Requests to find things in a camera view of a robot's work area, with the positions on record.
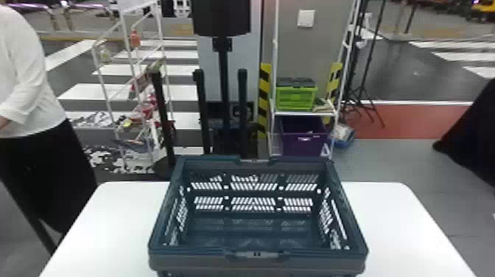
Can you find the purple crate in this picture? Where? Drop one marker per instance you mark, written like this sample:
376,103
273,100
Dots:
303,139

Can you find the green crate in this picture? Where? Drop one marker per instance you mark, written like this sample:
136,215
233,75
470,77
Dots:
296,96

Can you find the small blue basket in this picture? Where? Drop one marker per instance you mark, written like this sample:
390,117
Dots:
343,137

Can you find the black tripod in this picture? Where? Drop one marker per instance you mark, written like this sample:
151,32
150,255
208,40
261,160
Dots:
361,77

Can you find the person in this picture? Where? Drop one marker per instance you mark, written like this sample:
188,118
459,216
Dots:
27,77
473,139

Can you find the yellow black striped post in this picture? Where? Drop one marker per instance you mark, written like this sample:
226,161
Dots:
264,93
333,83

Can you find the white wall plate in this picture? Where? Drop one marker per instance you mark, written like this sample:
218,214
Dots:
305,18

